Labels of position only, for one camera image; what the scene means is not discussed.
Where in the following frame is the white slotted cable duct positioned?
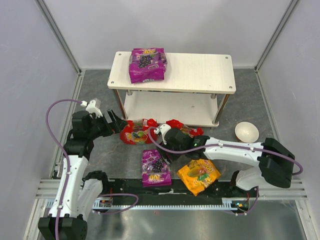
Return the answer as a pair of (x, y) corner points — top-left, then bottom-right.
(92, 199), (245, 212)

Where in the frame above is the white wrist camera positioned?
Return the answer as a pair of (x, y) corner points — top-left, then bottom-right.
(80, 98), (103, 118)
(154, 123), (172, 145)

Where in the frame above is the aluminium corner frame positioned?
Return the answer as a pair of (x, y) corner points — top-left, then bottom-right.
(254, 0), (301, 73)
(34, 0), (83, 76)

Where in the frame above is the aluminium corner frame left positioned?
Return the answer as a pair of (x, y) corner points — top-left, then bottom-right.
(34, 0), (83, 76)

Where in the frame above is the white two-tier wooden shelf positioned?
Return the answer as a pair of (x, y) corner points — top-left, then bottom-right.
(107, 51), (236, 128)

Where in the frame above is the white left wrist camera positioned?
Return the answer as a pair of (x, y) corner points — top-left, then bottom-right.
(80, 98), (103, 118)

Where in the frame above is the red candy bag right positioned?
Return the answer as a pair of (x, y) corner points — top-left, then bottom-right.
(165, 119), (204, 138)

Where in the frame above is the orange candy bag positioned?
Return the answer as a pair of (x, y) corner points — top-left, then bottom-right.
(177, 159), (221, 196)

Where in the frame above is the red candy bag left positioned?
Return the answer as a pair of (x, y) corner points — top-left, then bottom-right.
(120, 118), (158, 145)

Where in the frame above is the red candy bag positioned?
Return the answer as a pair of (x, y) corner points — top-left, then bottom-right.
(120, 118), (158, 145)
(165, 119), (204, 138)

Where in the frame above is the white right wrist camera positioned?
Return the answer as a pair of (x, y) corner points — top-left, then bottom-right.
(154, 123), (172, 145)

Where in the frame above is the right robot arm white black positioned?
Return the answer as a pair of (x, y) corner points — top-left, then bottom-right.
(150, 124), (295, 191)

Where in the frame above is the aluminium corner frame right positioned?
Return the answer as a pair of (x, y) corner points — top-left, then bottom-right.
(254, 0), (301, 73)

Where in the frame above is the white ceramic bowl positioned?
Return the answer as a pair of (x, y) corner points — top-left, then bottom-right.
(234, 121), (260, 143)

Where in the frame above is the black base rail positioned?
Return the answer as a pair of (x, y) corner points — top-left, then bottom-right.
(82, 170), (260, 201)

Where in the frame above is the purple candy bag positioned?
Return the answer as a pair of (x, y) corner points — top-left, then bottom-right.
(128, 47), (168, 84)
(141, 149), (172, 188)

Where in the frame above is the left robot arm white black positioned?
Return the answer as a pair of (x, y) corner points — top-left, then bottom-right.
(38, 110), (128, 240)

